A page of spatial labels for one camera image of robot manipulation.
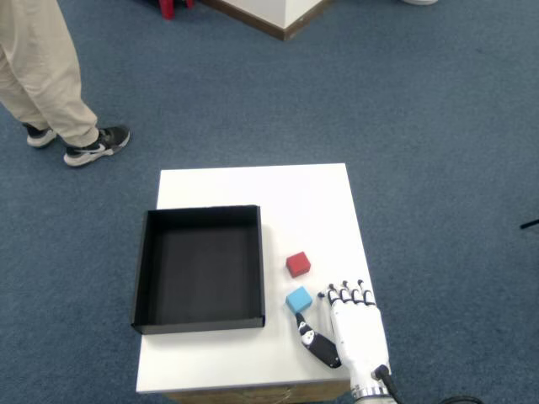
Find black open cardboard box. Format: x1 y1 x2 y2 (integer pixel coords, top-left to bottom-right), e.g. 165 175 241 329
129 205 266 336

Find red plastic stool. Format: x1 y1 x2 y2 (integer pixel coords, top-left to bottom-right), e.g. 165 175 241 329
159 0 195 20

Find white topped wooden table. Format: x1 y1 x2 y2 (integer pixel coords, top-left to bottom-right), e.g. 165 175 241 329
134 163 391 404

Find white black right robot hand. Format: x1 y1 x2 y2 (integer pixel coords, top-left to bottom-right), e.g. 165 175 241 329
293 279 392 391

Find red foam cube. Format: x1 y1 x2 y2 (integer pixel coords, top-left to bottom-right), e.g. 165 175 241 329
286 251 312 279

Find blue foam cube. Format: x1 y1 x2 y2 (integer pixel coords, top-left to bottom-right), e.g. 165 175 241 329
285 286 313 316

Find black white sneaker with swoosh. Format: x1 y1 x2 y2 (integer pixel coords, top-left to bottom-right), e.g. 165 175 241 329
62 125 131 168

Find beige trousers of person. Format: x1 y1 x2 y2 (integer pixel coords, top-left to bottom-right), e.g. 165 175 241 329
0 0 100 148

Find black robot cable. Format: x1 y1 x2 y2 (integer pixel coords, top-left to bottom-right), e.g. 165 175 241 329
371 364 485 404

